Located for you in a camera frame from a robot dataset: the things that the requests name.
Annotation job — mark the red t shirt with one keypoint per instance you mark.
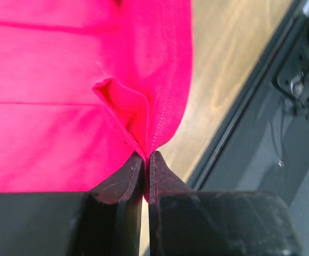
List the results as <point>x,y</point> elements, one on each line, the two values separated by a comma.
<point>84,84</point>

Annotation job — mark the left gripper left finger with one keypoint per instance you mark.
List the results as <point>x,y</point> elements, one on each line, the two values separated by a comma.
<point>103,221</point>

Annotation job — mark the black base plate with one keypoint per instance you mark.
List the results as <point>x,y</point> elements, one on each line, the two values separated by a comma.
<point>263,142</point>

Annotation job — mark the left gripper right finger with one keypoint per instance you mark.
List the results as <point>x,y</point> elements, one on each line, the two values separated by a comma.
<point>183,221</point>

